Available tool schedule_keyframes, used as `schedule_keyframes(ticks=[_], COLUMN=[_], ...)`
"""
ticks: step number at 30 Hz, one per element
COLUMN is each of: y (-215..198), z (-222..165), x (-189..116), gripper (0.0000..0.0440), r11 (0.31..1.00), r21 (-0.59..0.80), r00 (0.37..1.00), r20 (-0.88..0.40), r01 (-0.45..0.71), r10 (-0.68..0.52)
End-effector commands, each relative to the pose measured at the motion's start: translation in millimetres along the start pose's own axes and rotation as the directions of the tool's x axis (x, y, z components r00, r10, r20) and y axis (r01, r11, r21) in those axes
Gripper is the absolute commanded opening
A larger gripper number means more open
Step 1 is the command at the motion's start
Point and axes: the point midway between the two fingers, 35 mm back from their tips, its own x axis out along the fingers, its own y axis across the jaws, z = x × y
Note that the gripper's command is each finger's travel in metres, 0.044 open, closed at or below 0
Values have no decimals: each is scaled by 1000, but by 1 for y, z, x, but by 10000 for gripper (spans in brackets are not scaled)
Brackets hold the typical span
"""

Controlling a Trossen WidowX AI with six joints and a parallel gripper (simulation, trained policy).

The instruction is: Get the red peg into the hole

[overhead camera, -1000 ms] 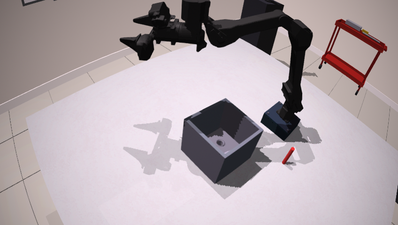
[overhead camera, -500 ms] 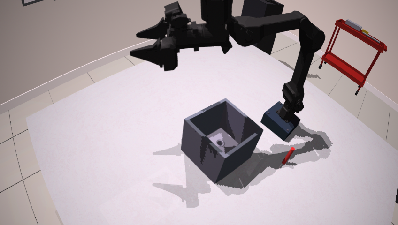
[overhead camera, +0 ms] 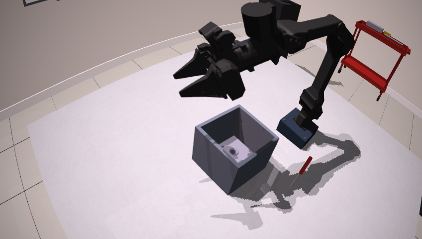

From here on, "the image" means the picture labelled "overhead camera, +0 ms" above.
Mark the red peg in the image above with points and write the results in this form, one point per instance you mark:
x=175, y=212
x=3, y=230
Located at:
x=305, y=165

